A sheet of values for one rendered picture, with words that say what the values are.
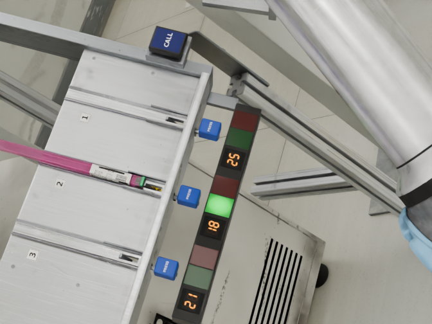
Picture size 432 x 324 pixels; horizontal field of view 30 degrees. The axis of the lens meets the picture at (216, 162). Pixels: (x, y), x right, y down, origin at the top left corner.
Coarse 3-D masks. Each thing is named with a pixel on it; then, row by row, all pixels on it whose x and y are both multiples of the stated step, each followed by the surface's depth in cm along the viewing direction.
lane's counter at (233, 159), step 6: (228, 150) 120; (234, 150) 120; (228, 156) 119; (234, 156) 119; (240, 156) 119; (222, 162) 119; (228, 162) 119; (234, 162) 119; (240, 162) 119; (234, 168) 119; (240, 168) 119
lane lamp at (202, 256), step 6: (198, 246) 114; (192, 252) 114; (198, 252) 114; (204, 252) 114; (210, 252) 114; (216, 252) 114; (192, 258) 113; (198, 258) 113; (204, 258) 113; (210, 258) 113; (216, 258) 113; (198, 264) 113; (204, 264) 113; (210, 264) 113
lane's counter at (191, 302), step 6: (186, 294) 111; (192, 294) 111; (198, 294) 111; (204, 294) 111; (180, 300) 111; (186, 300) 111; (192, 300) 111; (198, 300) 111; (180, 306) 111; (186, 306) 111; (192, 306) 111; (198, 306) 111; (192, 312) 110; (198, 312) 110
